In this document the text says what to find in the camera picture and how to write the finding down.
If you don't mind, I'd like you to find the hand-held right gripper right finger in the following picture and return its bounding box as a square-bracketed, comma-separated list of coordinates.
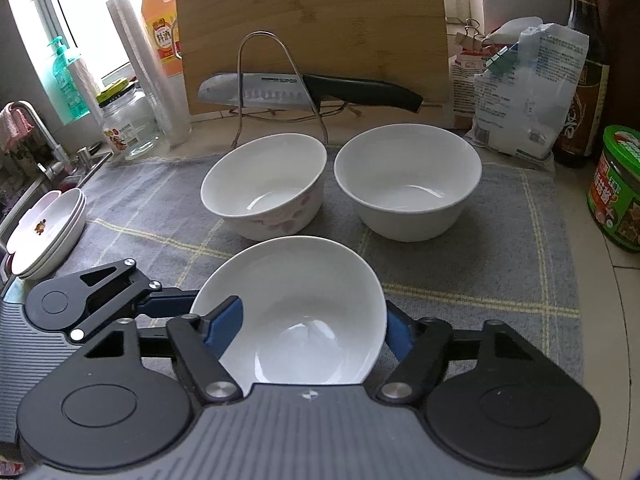
[377, 302, 538, 403]

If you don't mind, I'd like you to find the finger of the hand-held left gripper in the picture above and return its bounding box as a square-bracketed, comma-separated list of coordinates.
[70, 258, 198, 342]

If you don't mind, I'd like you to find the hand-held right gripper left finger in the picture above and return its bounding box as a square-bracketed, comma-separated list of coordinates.
[85, 296, 246, 403]

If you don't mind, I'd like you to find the flared white bowl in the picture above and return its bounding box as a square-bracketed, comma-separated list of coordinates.
[190, 235, 388, 386]

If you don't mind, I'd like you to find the white bowl with pink flowers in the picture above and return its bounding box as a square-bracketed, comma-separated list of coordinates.
[200, 133, 328, 241]

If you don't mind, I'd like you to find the deep round white bowl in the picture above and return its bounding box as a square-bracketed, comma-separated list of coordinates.
[334, 124, 483, 243]

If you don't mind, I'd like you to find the grey checked mat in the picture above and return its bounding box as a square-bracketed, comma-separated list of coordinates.
[0, 152, 585, 391]

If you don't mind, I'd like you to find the metal sink fitting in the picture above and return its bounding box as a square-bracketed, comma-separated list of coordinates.
[75, 142, 104, 168]

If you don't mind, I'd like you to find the glass jar with green lid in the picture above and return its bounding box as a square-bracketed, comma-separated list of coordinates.
[97, 79, 162, 161]

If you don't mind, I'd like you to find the stack of clear plastic cups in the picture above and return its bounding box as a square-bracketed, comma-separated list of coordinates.
[106, 0, 193, 148]

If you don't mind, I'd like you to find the metal faucet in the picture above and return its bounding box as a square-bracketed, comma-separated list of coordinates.
[0, 101, 71, 181]

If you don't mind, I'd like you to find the pink cloth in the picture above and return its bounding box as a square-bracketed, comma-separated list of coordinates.
[0, 105, 36, 151]

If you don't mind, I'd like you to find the green soap pump bottle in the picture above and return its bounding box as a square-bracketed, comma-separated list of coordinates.
[47, 35, 88, 121]

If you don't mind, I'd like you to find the white bag with red label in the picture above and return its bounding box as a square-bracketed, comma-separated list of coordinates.
[449, 47, 501, 128]

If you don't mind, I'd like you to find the green round tub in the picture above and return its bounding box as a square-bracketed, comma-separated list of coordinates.
[586, 125, 640, 253]

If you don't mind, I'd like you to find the white printed plastic bag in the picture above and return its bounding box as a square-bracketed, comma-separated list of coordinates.
[472, 22, 590, 161]

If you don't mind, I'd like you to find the orange cooking wine bottle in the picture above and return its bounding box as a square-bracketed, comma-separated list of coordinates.
[141, 0, 183, 78]

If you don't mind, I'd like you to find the dark sauce bottle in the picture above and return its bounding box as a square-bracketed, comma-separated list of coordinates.
[552, 0, 613, 170]

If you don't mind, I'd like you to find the green clip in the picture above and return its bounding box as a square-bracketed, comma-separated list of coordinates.
[485, 45, 521, 74]

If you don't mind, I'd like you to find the window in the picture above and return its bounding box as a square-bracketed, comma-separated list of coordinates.
[0, 0, 151, 126]

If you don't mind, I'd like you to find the wooden cutting board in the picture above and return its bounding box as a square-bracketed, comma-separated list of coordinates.
[173, 0, 457, 128]

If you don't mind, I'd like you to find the kitchen knife with black handle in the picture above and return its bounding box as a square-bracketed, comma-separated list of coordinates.
[197, 72, 425, 113]

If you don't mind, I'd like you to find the metal wire rack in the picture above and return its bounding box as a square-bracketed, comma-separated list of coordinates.
[231, 31, 366, 148]

